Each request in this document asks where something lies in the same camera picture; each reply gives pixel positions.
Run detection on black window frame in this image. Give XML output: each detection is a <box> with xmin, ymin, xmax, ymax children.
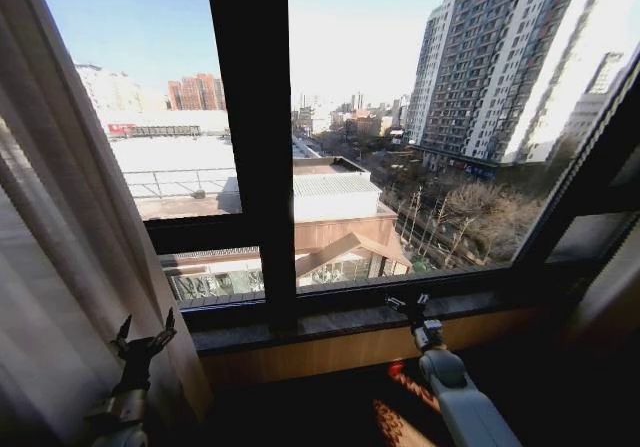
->
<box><xmin>143</xmin><ymin>0</ymin><xmax>640</xmax><ymax>339</ymax></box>

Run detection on low white roofed building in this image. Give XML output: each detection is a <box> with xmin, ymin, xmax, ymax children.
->
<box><xmin>97</xmin><ymin>108</ymin><xmax>243</xmax><ymax>219</ymax></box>

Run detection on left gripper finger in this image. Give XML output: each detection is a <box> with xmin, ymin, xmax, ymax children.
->
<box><xmin>149</xmin><ymin>307</ymin><xmax>179</xmax><ymax>354</ymax></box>
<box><xmin>109</xmin><ymin>314</ymin><xmax>134</xmax><ymax>354</ymax></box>

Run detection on brown building with gabled porch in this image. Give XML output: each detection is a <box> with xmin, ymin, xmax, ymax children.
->
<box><xmin>291</xmin><ymin>155</ymin><xmax>414</xmax><ymax>289</ymax></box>

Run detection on heavy beige curtain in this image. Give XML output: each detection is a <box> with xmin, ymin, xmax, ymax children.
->
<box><xmin>0</xmin><ymin>0</ymin><xmax>215</xmax><ymax>426</ymax></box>

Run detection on dark stone window sill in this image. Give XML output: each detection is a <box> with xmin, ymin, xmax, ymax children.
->
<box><xmin>191</xmin><ymin>290</ymin><xmax>502</xmax><ymax>357</ymax></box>

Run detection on wooden panel below sill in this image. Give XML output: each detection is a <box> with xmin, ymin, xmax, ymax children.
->
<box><xmin>198</xmin><ymin>307</ymin><xmax>551</xmax><ymax>389</ymax></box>

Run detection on bare trees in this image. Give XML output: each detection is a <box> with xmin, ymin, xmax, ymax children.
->
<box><xmin>387</xmin><ymin>180</ymin><xmax>544</xmax><ymax>271</ymax></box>

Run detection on tall grey apartment tower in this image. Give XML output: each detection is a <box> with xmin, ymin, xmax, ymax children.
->
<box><xmin>403</xmin><ymin>0</ymin><xmax>604</xmax><ymax>169</ymax></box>

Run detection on red brick building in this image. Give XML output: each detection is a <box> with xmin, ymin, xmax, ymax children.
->
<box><xmin>166</xmin><ymin>72</ymin><xmax>228</xmax><ymax>113</ymax></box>

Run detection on sheer white curtain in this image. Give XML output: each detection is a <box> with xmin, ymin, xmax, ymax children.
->
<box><xmin>0</xmin><ymin>116</ymin><xmax>119</xmax><ymax>447</ymax></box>

